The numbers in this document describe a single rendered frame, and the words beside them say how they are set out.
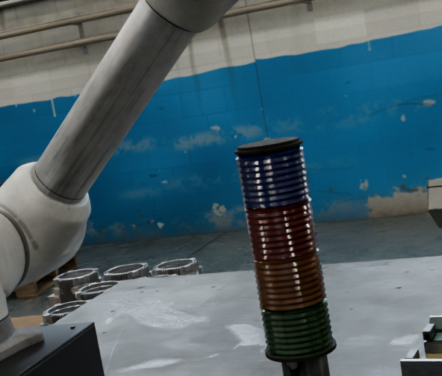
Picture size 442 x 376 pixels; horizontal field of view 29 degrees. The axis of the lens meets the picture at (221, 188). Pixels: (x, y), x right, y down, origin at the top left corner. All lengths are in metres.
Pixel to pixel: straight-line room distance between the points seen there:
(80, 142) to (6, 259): 0.22
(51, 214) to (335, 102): 5.35
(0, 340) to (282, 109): 5.55
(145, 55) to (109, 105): 0.11
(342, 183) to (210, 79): 1.36
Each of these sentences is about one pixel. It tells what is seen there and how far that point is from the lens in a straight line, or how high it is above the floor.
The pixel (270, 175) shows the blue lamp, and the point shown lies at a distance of 0.71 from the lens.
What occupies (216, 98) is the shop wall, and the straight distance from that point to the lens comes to 6.97.
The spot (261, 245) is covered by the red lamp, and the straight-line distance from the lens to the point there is 0.73.
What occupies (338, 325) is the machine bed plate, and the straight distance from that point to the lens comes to 1.59.
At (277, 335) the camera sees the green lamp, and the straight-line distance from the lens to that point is 0.75.
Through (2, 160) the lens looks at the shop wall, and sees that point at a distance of 8.02.
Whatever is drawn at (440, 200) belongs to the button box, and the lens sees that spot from 1.25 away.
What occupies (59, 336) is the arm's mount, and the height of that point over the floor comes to 0.90.
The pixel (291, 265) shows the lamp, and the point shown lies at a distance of 0.72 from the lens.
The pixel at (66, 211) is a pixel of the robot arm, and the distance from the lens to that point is 1.47.
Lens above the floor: 1.28
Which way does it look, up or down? 7 degrees down
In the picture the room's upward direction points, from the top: 10 degrees counter-clockwise
